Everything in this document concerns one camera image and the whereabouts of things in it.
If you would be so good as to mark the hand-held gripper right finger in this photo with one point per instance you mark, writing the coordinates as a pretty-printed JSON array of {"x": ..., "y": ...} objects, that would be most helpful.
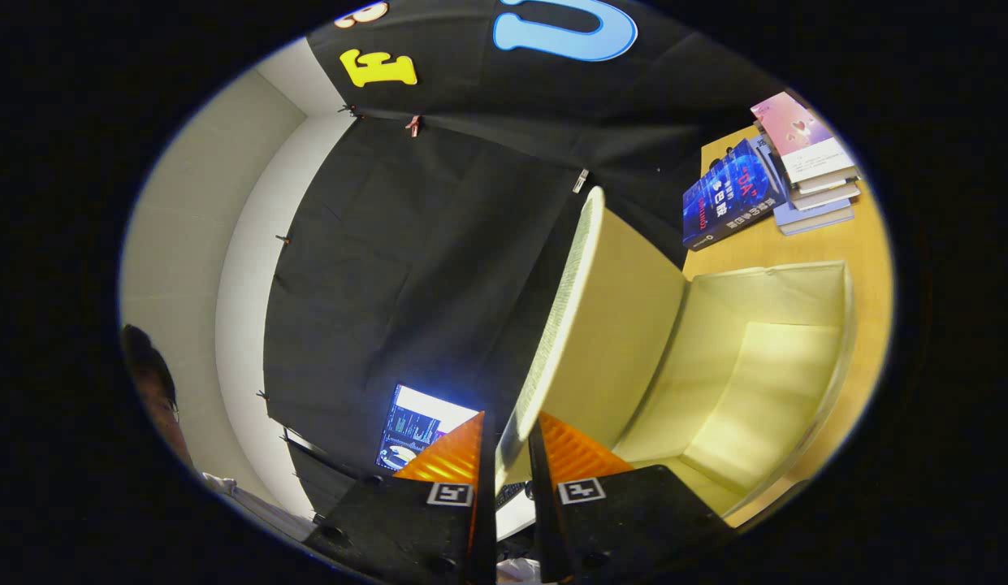
[{"x": 540, "y": 504}]

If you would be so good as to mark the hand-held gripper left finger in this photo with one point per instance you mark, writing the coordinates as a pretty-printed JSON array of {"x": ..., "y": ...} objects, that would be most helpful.
[{"x": 486, "y": 504}]

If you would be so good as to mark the green fabric storage box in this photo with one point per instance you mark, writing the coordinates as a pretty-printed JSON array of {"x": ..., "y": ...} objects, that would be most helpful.
[{"x": 633, "y": 325}]

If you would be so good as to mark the laptop with lit screen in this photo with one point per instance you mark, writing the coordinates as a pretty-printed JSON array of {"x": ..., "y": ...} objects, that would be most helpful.
[{"x": 414, "y": 422}]

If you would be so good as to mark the black backdrop cloth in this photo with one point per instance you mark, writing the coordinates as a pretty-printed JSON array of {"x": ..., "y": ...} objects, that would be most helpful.
[{"x": 406, "y": 244}]

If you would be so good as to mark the silver clip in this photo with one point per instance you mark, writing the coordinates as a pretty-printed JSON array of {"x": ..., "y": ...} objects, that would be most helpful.
[{"x": 581, "y": 180}]

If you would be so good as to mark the person's head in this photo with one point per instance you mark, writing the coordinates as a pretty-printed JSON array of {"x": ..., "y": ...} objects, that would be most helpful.
[{"x": 150, "y": 382}]

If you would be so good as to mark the dark blue book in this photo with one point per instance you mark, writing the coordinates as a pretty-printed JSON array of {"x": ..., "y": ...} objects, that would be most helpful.
[{"x": 727, "y": 195}]

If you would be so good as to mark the red clip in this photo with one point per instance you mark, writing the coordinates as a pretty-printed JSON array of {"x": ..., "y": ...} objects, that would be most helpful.
[{"x": 413, "y": 124}]

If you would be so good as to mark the pale blue book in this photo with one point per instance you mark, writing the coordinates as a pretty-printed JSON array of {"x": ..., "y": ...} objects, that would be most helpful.
[{"x": 816, "y": 221}]

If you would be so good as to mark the grey cover book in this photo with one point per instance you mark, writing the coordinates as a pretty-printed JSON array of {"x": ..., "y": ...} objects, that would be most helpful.
[{"x": 832, "y": 195}]

